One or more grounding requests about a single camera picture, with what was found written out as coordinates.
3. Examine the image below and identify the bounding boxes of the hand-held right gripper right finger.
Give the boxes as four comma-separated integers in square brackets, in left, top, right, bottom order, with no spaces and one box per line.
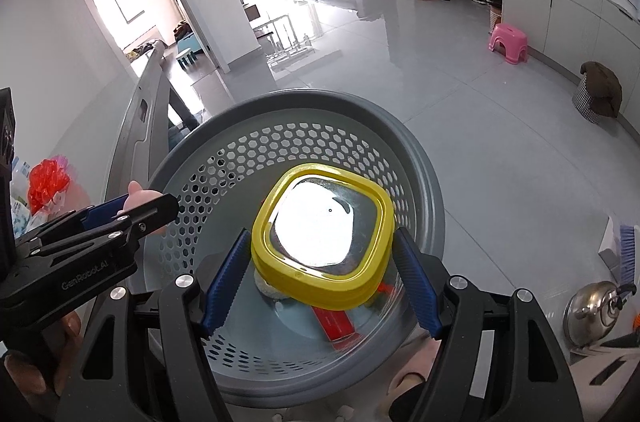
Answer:
[392,227,586,422]

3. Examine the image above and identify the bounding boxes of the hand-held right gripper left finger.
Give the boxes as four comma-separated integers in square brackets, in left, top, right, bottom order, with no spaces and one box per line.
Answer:
[55,227,252,422]

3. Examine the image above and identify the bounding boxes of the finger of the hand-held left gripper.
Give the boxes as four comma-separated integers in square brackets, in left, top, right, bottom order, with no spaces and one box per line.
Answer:
[22,193,133,248]
[15,193,180,260]

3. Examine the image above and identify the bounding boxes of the pink toy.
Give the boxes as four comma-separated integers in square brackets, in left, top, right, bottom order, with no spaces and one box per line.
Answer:
[122,179,167,237]

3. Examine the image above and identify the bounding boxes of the beige round sponge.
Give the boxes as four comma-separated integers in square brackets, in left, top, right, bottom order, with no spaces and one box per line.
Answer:
[254,273,292,301]

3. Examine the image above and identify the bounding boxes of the yellow square lid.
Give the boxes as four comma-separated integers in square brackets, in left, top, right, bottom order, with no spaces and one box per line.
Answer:
[250,163,397,309]

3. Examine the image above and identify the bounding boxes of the red toothpaste box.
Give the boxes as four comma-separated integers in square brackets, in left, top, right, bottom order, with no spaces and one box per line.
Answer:
[312,282,396,343]

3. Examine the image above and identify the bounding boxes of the grey perforated plastic basket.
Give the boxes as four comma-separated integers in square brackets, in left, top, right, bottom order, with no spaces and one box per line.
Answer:
[122,88,446,408]

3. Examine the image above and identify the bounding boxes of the person's left hand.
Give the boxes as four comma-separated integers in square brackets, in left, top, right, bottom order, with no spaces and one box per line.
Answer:
[2,309,86,413]

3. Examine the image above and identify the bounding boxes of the red plastic bag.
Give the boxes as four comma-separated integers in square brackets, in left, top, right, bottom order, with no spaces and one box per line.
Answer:
[27,158,77,214]

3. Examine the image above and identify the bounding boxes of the steel kettle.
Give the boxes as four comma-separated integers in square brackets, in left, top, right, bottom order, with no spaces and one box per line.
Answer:
[564,281,639,349]

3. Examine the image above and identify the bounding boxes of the white box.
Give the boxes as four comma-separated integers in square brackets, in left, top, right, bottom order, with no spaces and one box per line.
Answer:
[597,216,624,274]

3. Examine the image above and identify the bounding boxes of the blue bristle brush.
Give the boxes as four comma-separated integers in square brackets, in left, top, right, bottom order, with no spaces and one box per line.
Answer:
[616,223,639,287]

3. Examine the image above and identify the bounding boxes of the pink plastic stool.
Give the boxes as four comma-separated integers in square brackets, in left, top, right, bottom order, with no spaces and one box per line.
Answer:
[487,22,531,66]

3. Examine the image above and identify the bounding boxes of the dark brown cloth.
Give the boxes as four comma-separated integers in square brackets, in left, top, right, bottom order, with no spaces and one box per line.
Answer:
[580,61,624,118]

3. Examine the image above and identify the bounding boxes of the white low cabinet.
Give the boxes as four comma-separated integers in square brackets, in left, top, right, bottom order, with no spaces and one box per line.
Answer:
[500,0,640,106]

